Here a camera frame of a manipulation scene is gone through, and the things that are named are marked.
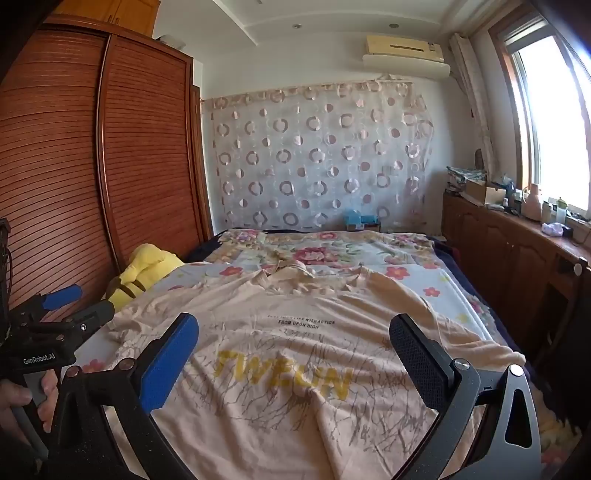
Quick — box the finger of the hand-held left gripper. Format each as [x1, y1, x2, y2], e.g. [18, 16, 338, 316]
[41, 300, 116, 347]
[14, 285, 84, 324]

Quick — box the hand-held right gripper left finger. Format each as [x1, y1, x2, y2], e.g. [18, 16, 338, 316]
[48, 313, 200, 480]

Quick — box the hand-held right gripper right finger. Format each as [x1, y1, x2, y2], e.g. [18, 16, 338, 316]
[389, 314, 542, 480]

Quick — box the beige printed t-shirt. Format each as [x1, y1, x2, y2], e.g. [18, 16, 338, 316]
[90, 261, 527, 480]

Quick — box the person's left forearm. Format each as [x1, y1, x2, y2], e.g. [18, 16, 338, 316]
[0, 427, 49, 480]

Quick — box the person's left hand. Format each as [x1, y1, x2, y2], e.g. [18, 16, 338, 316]
[0, 368, 60, 445]

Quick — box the yellow plush toy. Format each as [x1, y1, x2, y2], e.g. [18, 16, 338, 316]
[105, 243, 185, 312]

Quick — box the wooden sideboard cabinet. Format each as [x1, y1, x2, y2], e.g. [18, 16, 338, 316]
[441, 189, 591, 416]

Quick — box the large-flower patterned quilt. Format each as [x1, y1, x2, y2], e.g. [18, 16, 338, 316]
[203, 229, 446, 273]

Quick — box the blue toy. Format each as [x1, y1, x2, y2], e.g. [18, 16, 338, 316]
[344, 210, 382, 232]

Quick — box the wooden slatted wardrobe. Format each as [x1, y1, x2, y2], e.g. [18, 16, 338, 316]
[0, 14, 214, 324]

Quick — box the wooden box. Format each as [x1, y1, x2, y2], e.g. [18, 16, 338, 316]
[464, 179, 508, 206]

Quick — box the folded patterned cloth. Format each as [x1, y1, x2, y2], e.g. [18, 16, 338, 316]
[445, 165, 488, 185]

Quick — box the pink jug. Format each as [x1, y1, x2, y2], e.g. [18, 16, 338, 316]
[521, 184, 544, 221]

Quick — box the circle-patterned sheer curtain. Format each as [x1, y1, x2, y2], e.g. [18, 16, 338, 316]
[202, 78, 437, 234]

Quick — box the white window curtain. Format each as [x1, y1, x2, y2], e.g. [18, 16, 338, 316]
[450, 32, 499, 176]

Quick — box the window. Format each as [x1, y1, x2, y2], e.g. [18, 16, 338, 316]
[489, 9, 591, 222]

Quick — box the wooden overhead cabinet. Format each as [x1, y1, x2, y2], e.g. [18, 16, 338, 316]
[51, 0, 161, 38]

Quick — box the wall air conditioner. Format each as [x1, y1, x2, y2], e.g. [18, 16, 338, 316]
[361, 34, 451, 77]

